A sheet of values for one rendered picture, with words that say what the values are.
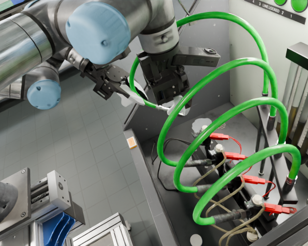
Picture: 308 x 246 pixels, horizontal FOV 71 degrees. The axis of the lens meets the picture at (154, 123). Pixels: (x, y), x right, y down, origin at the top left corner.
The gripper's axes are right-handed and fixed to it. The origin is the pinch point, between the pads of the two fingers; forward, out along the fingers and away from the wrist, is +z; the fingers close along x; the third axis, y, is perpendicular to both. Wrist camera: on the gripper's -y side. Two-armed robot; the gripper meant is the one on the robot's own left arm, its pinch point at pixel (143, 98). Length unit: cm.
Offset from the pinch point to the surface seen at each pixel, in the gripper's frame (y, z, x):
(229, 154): -8.3, 27.7, 6.8
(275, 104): -29.1, 18.1, 14.2
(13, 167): 227, -58, -45
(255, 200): -13.0, 32.1, 20.4
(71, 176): 168, -2, -46
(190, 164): -2.0, 20.4, 12.8
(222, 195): 1.8, 36.0, 11.1
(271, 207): -13.3, 36.5, 19.5
